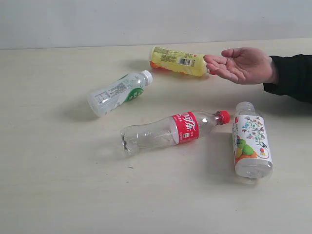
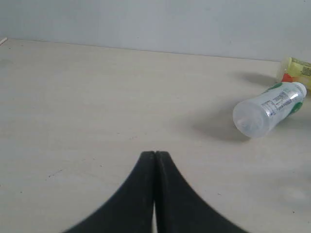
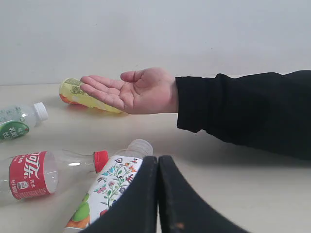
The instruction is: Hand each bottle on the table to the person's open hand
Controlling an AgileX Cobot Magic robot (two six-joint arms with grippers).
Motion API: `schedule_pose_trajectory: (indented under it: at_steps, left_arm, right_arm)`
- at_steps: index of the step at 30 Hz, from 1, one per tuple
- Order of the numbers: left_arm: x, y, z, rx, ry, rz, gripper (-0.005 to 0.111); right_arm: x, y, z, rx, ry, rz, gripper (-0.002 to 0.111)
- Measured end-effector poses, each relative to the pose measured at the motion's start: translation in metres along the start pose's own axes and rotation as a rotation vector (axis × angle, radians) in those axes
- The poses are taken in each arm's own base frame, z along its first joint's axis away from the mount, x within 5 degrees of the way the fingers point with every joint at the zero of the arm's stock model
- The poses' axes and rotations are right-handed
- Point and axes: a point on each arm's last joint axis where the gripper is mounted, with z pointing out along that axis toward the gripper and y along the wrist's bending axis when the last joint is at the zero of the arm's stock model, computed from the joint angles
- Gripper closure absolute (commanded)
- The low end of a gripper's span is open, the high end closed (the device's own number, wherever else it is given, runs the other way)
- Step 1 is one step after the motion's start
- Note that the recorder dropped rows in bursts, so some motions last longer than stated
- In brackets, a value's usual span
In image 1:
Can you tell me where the clear cola bottle red label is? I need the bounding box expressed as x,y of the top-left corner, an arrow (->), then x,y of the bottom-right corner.
121,111 -> 230,155

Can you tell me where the floral label clear bottle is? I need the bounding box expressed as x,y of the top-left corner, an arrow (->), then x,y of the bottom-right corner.
232,102 -> 273,185

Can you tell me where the yellow label bottle red cap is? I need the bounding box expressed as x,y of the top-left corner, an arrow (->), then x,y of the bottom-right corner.
149,46 -> 210,77

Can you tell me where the black sleeved forearm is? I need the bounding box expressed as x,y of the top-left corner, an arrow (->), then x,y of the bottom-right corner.
263,54 -> 312,103

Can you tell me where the open human hand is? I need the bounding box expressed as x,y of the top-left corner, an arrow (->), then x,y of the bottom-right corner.
204,47 -> 278,85

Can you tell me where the green label bottle white cap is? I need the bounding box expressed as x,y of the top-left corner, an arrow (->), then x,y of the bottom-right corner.
87,70 -> 153,117

